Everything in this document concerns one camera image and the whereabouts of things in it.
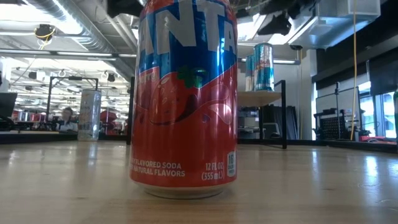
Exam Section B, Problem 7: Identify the blue silver Red Bull can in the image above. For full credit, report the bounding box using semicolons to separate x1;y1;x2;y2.
244;54;256;92

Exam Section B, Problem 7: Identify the pale blue Red Bull can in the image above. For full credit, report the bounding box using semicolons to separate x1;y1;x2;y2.
253;42;275;92

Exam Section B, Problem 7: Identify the red Fanta strawberry can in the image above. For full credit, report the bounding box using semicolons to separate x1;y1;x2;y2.
129;0;239;200

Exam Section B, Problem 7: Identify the red storage rack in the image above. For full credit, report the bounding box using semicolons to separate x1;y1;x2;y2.
99;110;128;135

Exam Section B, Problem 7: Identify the person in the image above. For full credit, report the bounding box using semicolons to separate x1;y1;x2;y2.
55;106;78;133

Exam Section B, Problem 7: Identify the black perforated cart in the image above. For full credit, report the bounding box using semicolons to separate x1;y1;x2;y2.
313;108;351;141

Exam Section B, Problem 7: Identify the black tripod stand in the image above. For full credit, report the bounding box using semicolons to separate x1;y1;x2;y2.
334;81;341;140

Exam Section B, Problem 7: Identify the grey partition panel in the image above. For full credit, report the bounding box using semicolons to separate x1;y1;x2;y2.
315;86;361;138

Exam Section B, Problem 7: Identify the black ceiling-hung device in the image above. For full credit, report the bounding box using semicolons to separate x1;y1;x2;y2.
34;24;57;41

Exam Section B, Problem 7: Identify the black monitor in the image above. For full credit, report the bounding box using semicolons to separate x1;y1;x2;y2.
0;92;18;119

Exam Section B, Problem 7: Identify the black gantry frame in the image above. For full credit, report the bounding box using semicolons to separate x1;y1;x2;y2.
45;76;100;123

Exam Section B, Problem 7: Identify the yellow hanging cable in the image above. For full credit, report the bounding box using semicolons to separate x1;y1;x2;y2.
349;0;358;141

